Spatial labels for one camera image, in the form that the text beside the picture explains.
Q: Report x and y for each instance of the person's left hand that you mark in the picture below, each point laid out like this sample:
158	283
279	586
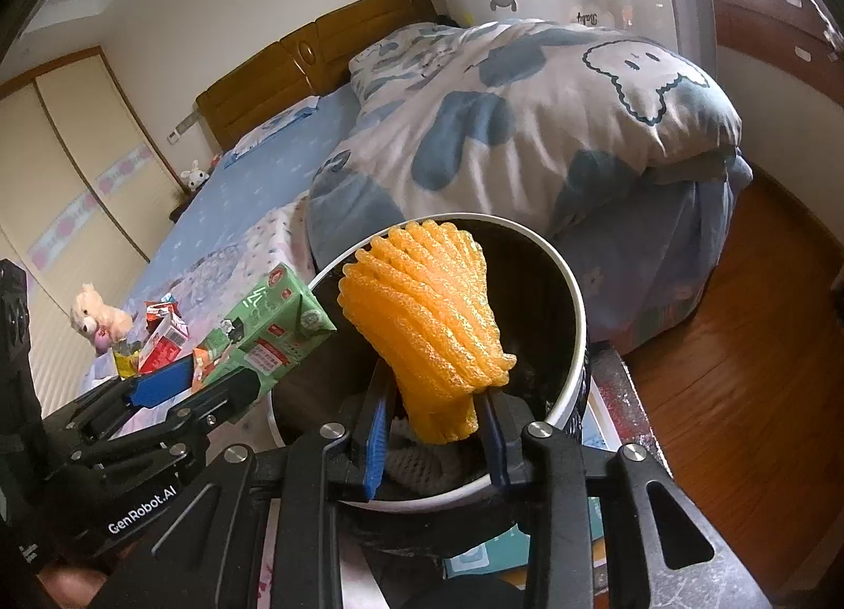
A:
72	587

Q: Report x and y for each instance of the beige teddy bear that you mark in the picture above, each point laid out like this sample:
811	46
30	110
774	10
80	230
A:
99	323

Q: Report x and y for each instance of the white rabbit plush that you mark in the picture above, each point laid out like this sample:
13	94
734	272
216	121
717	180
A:
194	177

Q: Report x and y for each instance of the dark wooden nightstand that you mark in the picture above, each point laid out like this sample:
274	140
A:
175	214

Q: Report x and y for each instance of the floral pink blue blanket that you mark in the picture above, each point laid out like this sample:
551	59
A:
208	291

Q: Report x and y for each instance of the yellow snack wrapper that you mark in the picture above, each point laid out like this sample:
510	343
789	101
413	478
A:
126	359

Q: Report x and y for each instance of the red snack wrapper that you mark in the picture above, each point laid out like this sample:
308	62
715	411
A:
155	310

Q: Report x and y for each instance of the wooden headboard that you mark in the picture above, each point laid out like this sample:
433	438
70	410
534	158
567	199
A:
313	60

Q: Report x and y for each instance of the blue white pillow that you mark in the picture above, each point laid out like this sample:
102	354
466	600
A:
285	118

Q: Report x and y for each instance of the green drink carton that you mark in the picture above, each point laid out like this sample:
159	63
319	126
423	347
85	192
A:
270	331

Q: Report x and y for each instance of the cream sliding wardrobe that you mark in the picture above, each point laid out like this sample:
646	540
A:
86	198

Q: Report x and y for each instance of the blue white cartoon duvet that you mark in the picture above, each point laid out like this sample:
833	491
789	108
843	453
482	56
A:
526	119

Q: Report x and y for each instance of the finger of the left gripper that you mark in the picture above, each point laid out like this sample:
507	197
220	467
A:
151	390
209	408

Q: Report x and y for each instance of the brown drawer cabinet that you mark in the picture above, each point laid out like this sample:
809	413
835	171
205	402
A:
787	35

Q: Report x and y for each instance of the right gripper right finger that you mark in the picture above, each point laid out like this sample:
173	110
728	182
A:
661	550

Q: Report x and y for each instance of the white round trash bin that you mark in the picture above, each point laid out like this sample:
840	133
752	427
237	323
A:
537	304

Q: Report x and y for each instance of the orange foam fruit net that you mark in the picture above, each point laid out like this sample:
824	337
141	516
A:
419	296

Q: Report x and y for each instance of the red white box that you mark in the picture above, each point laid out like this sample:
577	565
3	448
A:
164	344

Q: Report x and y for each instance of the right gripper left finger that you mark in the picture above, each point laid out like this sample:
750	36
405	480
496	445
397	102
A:
206	549

